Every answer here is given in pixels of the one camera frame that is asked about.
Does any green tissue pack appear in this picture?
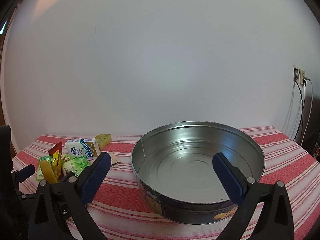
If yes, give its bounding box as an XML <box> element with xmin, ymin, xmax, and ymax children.
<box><xmin>62</xmin><ymin>155</ymin><xmax>89</xmax><ymax>177</ymax></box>
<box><xmin>36</xmin><ymin>155</ymin><xmax>52</xmax><ymax>181</ymax></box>

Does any wall power socket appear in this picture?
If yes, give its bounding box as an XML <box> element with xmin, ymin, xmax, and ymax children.
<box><xmin>293</xmin><ymin>66</ymin><xmax>300</xmax><ymax>82</ymax></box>

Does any red striped tablecloth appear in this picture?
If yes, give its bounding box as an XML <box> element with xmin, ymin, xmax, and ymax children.
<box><xmin>11</xmin><ymin>125</ymin><xmax>320</xmax><ymax>240</ymax></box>

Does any yellow green scouring sponge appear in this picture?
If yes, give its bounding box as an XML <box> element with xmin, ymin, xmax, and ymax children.
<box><xmin>95</xmin><ymin>134</ymin><xmax>112</xmax><ymax>150</ymax></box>

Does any yellow foil packet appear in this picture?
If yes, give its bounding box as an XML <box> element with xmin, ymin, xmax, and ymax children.
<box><xmin>51</xmin><ymin>150</ymin><xmax>61</xmax><ymax>180</ymax></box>

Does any white charger plug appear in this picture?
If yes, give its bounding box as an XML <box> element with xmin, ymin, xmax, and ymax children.
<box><xmin>299</xmin><ymin>68</ymin><xmax>305</xmax><ymax>86</ymax></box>

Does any beige paper sachet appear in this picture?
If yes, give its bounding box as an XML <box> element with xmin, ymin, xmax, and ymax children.
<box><xmin>109</xmin><ymin>153</ymin><xmax>119</xmax><ymax>166</ymax></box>

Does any green white small carton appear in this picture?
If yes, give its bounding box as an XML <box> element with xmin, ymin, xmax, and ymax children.
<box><xmin>61</xmin><ymin>153</ymin><xmax>76</xmax><ymax>165</ymax></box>

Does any round metal cookie tin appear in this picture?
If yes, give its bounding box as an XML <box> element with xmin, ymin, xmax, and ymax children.
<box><xmin>131</xmin><ymin>121</ymin><xmax>265</xmax><ymax>224</ymax></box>

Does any red snack packet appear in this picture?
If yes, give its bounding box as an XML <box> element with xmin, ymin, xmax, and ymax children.
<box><xmin>48</xmin><ymin>141</ymin><xmax>62</xmax><ymax>157</ymax></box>

